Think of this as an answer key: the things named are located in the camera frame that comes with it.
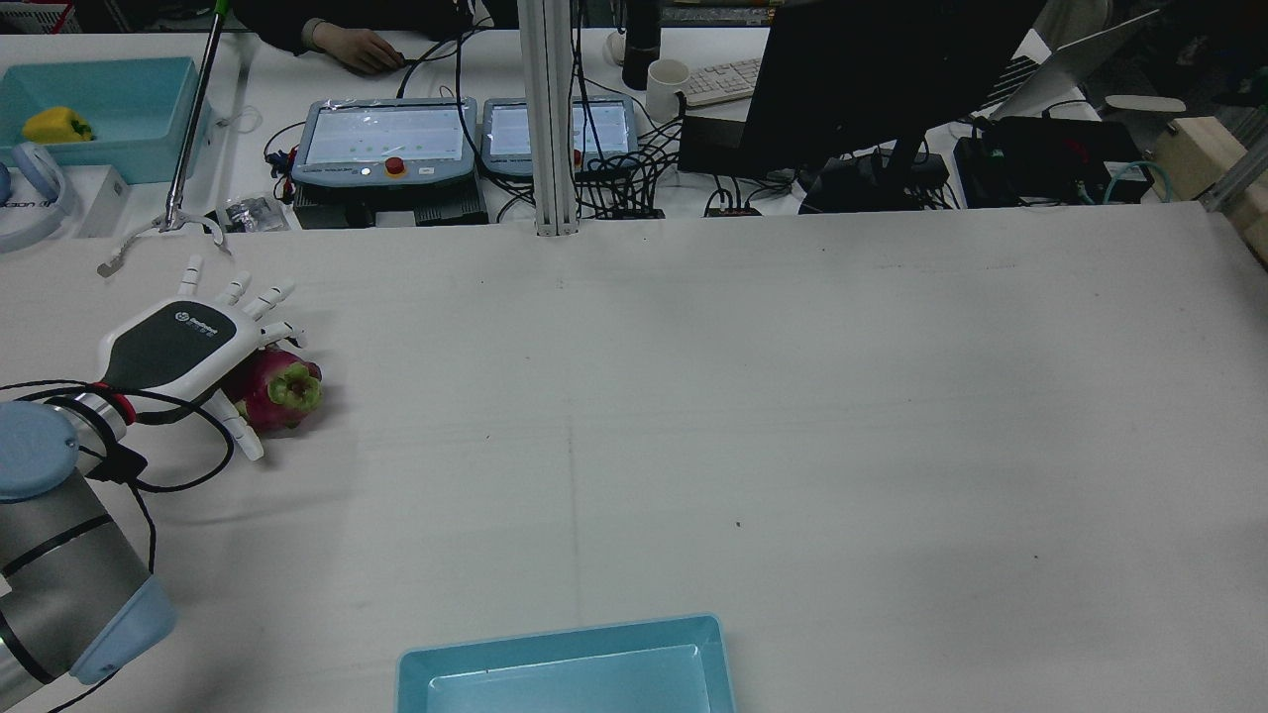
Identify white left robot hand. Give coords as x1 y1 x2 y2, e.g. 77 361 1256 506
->
97 255 306 462

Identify pink dragon fruit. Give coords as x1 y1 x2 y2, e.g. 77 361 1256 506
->
220 347 325 434

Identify white cardboard box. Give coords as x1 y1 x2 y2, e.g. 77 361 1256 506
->
77 165 132 239

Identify clear plastic bag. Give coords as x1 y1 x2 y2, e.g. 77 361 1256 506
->
223 195 290 235

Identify light blue headphones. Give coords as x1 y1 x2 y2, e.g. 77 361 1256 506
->
0 142 78 254

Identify metal reach grabber stick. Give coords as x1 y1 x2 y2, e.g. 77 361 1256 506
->
96 0 239 278

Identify light blue bin holding pepper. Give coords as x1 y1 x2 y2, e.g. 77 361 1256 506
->
0 56 212 186

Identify yellow bell pepper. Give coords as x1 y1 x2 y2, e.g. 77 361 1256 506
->
22 106 95 145

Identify black controller box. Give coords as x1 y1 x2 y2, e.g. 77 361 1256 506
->
294 183 489 229

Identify teach pendant with red button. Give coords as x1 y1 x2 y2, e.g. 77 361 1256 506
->
290 96 479 191

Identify bystander bare hand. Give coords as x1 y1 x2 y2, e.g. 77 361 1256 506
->
315 22 407 75

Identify grey teach pendant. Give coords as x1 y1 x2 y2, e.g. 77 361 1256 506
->
480 97 640 179

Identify empty light blue plastic bin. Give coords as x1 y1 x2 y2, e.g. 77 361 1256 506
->
396 613 739 713

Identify white mug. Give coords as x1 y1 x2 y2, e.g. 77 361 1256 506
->
645 58 692 124

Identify black bottle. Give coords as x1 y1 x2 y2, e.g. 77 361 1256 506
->
622 0 663 92

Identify white computer keyboard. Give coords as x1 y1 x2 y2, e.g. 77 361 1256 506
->
679 57 764 108

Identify black computer monitor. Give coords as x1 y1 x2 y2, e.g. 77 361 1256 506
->
738 0 1049 215

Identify black electronics box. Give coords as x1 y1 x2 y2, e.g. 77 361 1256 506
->
956 117 1155 207

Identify silver laptop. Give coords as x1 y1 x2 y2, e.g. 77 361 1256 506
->
976 10 1160 120

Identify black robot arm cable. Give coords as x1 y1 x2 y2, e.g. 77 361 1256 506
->
0 379 237 713

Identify aluminium profile post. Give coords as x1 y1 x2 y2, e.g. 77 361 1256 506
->
517 0 581 237

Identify teal network cable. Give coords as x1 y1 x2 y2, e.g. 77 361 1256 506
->
1102 160 1175 206

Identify aluminium frame profile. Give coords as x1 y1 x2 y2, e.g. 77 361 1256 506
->
1199 149 1268 263

